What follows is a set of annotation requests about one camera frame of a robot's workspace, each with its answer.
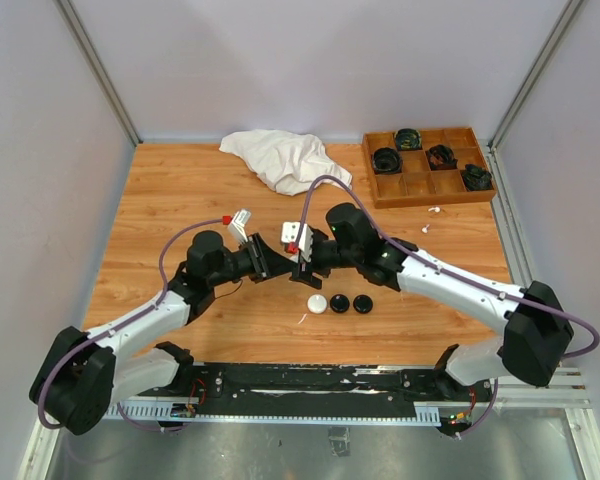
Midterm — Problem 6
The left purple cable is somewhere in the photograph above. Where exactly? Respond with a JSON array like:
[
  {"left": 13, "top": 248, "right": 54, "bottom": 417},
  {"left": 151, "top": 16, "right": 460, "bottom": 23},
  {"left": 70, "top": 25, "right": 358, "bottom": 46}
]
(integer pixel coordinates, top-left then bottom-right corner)
[{"left": 37, "top": 215, "right": 234, "bottom": 430}]

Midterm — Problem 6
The black coiled strap right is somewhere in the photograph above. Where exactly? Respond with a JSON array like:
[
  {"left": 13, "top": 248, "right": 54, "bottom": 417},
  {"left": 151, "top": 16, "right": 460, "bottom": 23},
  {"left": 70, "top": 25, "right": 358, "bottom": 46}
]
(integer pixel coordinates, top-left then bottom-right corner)
[{"left": 460, "top": 163, "right": 495, "bottom": 192}]

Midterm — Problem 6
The wooden compartment tray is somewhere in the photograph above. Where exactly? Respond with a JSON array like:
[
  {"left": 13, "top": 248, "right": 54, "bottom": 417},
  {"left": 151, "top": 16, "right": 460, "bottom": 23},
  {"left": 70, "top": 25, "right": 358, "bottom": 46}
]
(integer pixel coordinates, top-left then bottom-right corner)
[{"left": 362, "top": 126, "right": 496, "bottom": 208}]

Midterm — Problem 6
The white crumpled cloth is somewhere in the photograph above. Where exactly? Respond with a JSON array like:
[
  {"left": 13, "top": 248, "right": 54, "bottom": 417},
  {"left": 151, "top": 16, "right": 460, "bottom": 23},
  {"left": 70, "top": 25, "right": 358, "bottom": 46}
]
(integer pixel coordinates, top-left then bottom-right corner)
[{"left": 219, "top": 129, "right": 353, "bottom": 196}]

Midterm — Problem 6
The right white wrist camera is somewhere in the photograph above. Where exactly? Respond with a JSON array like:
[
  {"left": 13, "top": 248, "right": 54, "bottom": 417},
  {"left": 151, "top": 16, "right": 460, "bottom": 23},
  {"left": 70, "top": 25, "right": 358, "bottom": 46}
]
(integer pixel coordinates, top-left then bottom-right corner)
[{"left": 280, "top": 222, "right": 313, "bottom": 262}]

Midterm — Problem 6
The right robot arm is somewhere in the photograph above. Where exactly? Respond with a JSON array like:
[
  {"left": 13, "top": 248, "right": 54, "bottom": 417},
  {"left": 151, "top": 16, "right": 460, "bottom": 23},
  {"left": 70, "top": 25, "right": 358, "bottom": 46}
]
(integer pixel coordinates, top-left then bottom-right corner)
[{"left": 281, "top": 203, "right": 574, "bottom": 400}]

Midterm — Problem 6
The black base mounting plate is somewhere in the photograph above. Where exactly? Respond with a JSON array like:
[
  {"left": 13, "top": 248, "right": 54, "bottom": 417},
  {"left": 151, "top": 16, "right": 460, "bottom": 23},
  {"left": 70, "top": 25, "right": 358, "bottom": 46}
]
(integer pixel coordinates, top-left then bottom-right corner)
[{"left": 134, "top": 360, "right": 496, "bottom": 420}]

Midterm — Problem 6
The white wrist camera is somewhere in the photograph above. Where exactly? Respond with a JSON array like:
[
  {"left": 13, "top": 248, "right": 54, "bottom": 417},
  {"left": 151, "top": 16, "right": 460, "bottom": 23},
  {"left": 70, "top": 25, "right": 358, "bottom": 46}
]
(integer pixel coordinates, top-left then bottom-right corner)
[
  {"left": 227, "top": 209, "right": 251, "bottom": 246},
  {"left": 280, "top": 222, "right": 313, "bottom": 262}
]

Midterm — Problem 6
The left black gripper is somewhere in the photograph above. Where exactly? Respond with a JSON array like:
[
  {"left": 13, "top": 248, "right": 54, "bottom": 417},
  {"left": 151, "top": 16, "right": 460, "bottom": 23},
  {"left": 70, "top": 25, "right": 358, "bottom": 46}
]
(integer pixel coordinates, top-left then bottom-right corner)
[{"left": 209, "top": 233, "right": 297, "bottom": 287}]

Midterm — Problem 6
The black coiled strap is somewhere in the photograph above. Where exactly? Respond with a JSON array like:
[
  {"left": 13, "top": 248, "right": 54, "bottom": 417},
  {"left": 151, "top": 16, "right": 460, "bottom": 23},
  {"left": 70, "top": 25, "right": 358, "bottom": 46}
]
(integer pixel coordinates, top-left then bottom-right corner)
[
  {"left": 370, "top": 146, "right": 404, "bottom": 176},
  {"left": 425, "top": 144, "right": 457, "bottom": 171},
  {"left": 460, "top": 163, "right": 495, "bottom": 192},
  {"left": 393, "top": 127, "right": 424, "bottom": 151}
]

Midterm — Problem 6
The black charging case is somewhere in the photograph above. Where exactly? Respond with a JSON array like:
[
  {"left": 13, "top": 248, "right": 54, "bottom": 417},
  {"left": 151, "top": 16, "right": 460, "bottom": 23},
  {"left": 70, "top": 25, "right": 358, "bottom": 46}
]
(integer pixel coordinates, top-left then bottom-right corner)
[
  {"left": 353, "top": 294, "right": 374, "bottom": 314},
  {"left": 329, "top": 294, "right": 350, "bottom": 314}
]

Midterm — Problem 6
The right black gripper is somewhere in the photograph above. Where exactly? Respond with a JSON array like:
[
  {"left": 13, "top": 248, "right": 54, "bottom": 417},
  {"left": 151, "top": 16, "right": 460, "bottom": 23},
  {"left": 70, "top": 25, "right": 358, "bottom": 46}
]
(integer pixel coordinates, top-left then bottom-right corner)
[{"left": 288, "top": 230, "right": 361, "bottom": 289}]

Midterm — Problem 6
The black coiled strap middle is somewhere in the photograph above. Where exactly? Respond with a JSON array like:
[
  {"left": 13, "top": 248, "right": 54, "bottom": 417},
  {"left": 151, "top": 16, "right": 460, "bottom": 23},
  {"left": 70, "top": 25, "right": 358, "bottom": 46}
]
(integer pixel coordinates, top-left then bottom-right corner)
[{"left": 425, "top": 144, "right": 457, "bottom": 171}]

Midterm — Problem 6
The black coiled strap left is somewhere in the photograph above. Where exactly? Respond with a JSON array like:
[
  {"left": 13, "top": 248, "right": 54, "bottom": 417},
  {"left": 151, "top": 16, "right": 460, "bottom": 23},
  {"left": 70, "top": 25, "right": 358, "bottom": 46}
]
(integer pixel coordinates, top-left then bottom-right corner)
[{"left": 370, "top": 146, "right": 404, "bottom": 176}]

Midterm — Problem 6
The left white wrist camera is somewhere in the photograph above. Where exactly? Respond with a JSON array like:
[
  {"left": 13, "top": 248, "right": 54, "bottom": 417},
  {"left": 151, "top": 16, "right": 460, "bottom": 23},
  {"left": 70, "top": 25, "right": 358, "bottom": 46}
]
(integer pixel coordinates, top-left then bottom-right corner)
[{"left": 227, "top": 209, "right": 251, "bottom": 246}]

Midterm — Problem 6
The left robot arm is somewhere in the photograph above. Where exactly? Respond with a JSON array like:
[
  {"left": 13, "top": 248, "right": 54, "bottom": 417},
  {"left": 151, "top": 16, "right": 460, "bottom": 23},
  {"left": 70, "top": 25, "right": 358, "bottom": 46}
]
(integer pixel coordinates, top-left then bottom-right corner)
[{"left": 29, "top": 229, "right": 296, "bottom": 435}]

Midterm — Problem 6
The grey slotted cable duct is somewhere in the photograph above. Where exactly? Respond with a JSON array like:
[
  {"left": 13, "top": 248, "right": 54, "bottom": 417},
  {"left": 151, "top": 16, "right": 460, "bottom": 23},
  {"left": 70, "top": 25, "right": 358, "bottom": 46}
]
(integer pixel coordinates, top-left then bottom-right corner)
[{"left": 102, "top": 367, "right": 594, "bottom": 428}]

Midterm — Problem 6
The purple cable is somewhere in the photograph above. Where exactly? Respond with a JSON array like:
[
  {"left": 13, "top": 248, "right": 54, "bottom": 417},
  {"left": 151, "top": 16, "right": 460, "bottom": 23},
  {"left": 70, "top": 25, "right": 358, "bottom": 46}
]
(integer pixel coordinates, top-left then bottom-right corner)
[
  {"left": 287, "top": 174, "right": 600, "bottom": 361},
  {"left": 37, "top": 215, "right": 234, "bottom": 430}
]

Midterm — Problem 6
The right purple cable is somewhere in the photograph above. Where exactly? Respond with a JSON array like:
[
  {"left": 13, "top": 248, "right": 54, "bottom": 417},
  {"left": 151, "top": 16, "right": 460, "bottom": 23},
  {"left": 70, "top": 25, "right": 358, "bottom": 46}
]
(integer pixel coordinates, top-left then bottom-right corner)
[{"left": 287, "top": 174, "right": 600, "bottom": 361}]

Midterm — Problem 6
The black coiled strap top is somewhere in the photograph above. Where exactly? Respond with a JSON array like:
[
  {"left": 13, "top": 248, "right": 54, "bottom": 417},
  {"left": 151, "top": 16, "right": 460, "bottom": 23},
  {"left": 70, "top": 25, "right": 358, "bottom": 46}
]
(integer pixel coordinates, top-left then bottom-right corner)
[{"left": 393, "top": 127, "right": 424, "bottom": 151}]

